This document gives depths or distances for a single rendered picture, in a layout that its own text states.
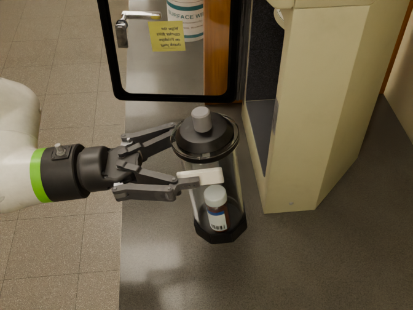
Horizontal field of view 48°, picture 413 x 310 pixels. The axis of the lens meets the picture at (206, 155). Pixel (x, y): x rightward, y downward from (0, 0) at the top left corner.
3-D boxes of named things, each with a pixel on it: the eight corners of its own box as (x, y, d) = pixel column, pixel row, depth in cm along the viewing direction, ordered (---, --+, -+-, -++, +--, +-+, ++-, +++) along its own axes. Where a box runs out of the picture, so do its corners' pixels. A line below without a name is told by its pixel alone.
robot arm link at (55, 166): (69, 176, 85) (58, 216, 79) (44, 128, 77) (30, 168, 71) (101, 173, 85) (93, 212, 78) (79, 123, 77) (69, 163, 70)
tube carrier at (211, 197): (246, 194, 91) (236, 107, 76) (252, 239, 83) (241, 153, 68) (192, 200, 92) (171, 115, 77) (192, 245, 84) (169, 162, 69)
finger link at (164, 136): (125, 172, 79) (122, 167, 80) (184, 144, 82) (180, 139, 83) (119, 155, 76) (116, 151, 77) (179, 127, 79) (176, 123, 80)
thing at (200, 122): (231, 120, 77) (227, 88, 73) (238, 158, 71) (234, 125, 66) (176, 130, 78) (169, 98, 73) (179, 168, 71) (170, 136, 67)
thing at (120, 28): (127, 48, 104) (124, 26, 100) (117, 48, 104) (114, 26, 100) (128, 44, 105) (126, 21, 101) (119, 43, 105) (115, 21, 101)
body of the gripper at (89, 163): (73, 173, 72) (131, 165, 71) (82, 136, 78) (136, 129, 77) (88, 204, 77) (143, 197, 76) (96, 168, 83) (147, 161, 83)
